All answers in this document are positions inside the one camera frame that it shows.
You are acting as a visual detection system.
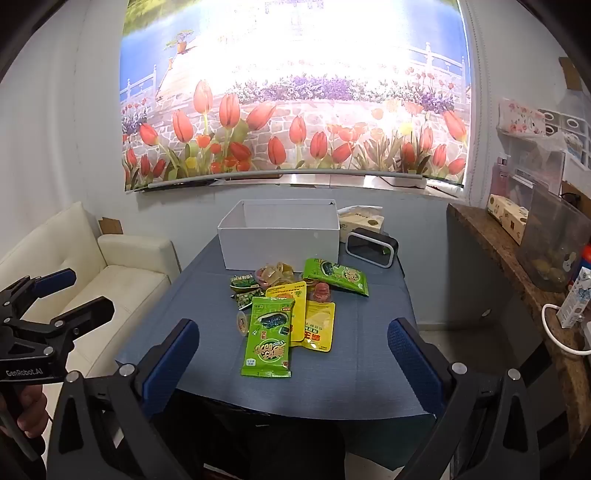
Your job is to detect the white sofa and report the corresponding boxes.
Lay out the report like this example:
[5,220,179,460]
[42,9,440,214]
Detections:
[0,201,181,385]

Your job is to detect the white cable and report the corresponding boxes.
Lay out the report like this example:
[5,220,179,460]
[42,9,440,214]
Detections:
[540,302,591,356]

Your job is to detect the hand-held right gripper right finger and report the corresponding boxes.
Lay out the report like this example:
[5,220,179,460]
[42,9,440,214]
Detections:
[387,317,542,480]

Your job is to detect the tulip wall poster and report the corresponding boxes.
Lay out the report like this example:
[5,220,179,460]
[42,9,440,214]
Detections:
[119,0,472,193]

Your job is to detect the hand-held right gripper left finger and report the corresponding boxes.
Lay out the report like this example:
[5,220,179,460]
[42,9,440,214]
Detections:
[46,318,201,480]

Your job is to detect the small green snack packet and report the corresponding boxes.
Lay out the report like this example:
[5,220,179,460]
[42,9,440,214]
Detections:
[235,288,265,309]
[229,273,260,292]

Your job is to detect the clear plastic drawer unit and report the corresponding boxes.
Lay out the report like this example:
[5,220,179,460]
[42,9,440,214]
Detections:
[496,129,567,209]

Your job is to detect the wooden side table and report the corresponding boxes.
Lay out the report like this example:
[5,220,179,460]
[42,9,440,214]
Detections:
[446,202,591,446]

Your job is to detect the person's left hand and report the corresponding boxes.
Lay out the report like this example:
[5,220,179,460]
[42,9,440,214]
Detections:
[13,382,50,439]

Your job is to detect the white storage drawers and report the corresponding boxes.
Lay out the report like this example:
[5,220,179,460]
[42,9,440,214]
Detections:
[539,108,591,163]

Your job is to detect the white cardboard box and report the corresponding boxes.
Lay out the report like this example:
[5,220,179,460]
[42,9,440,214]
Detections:
[217,199,341,271]

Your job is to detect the floral box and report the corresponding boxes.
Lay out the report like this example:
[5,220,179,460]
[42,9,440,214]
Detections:
[496,99,546,137]

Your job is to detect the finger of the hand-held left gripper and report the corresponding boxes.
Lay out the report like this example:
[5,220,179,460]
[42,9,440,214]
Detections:
[0,268,77,320]
[45,296,116,344]

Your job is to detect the patterned tissue box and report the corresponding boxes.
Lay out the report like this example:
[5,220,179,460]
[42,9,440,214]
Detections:
[488,193,530,246]

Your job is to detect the black alarm clock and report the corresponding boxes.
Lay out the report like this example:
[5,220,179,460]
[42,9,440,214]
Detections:
[346,227,399,269]

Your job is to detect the blue tablecloth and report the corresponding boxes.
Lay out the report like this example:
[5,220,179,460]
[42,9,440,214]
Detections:
[114,234,437,422]

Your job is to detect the clear plastic container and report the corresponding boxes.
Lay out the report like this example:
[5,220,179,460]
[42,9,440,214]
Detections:
[516,184,591,293]

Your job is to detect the large green snack packet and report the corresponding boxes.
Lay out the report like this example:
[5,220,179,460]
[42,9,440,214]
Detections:
[239,296,297,380]
[302,258,370,297]

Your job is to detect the cardboard piece on wall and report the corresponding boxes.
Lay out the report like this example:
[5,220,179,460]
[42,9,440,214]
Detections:
[558,56,584,91]

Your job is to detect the yellow snack packet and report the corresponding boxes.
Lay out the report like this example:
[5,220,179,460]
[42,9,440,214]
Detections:
[290,300,337,353]
[265,280,308,343]

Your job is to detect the orange jelly cup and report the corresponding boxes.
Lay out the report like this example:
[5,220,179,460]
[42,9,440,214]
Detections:
[255,265,279,290]

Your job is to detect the white milk carton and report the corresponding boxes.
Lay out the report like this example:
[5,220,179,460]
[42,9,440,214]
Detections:
[556,266,591,330]

